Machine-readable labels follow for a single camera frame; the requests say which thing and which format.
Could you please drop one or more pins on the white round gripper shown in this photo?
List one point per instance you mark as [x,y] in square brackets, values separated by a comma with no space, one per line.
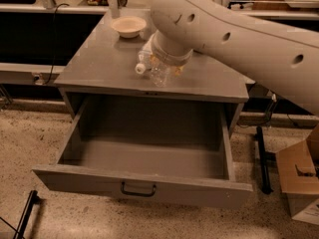
[168,60]

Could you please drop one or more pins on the clear water bottle red label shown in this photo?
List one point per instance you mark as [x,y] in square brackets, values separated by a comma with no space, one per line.
[162,74]

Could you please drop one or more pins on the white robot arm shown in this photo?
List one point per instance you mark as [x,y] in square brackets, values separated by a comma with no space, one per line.
[281,58]

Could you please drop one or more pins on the clear water bottle white cap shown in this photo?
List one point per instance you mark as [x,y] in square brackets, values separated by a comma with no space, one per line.
[144,58]

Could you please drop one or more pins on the grey cabinet counter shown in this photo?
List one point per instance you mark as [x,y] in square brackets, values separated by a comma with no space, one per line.
[105,64]

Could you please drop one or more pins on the grey open top drawer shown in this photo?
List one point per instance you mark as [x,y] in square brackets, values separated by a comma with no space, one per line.
[181,147]

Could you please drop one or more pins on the white paper bowl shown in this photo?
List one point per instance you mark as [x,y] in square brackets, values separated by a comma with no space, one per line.
[128,26]

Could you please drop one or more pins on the black stand leg right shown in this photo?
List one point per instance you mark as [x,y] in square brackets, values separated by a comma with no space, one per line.
[266,185]

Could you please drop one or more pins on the black stand leg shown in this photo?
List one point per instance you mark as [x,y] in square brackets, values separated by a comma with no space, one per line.
[266,185]
[33,199]

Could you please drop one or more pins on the brown cardboard box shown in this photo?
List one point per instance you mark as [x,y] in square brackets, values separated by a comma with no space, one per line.
[298,174]

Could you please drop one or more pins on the black stand leg left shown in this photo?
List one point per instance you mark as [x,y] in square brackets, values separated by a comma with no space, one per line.
[33,199]

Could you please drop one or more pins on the black drawer handle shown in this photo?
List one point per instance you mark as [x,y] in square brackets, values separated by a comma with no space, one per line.
[132,190]

